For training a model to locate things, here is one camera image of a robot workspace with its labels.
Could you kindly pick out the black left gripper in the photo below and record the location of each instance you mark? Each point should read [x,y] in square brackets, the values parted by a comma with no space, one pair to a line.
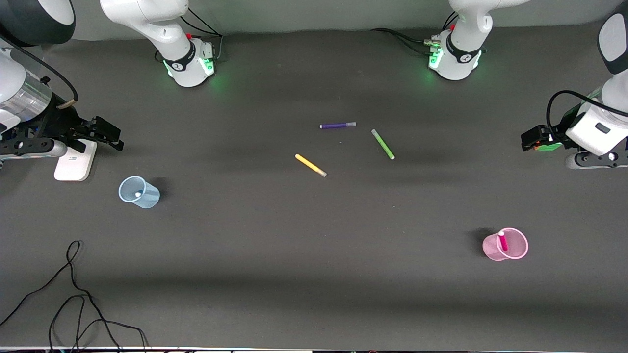
[557,137]

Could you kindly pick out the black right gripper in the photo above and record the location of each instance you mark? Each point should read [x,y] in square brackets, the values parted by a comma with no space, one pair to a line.
[57,122]

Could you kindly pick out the pink marker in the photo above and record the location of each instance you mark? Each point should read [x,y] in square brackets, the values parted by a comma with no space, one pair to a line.
[503,241]

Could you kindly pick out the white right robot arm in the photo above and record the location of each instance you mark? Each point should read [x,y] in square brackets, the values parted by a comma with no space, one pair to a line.
[162,29]

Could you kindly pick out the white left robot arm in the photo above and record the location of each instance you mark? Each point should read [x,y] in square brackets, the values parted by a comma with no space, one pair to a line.
[461,54]

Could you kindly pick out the colourful puzzle cube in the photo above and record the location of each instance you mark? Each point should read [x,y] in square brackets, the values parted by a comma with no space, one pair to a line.
[552,146]

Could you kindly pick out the flat white device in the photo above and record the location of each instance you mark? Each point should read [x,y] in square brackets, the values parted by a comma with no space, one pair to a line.
[73,164]

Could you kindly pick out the translucent blue cup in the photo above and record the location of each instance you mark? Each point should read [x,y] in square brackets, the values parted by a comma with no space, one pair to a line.
[140,192]

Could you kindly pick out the translucent pink cup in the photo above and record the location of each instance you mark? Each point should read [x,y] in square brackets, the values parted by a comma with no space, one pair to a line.
[515,247]

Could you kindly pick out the green marker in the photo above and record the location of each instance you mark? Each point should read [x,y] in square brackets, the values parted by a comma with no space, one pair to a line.
[382,144]

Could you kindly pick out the purple marker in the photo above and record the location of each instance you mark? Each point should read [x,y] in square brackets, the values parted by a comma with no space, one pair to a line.
[337,125]

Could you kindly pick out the yellow marker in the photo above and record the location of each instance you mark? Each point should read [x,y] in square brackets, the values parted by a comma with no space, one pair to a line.
[310,165]

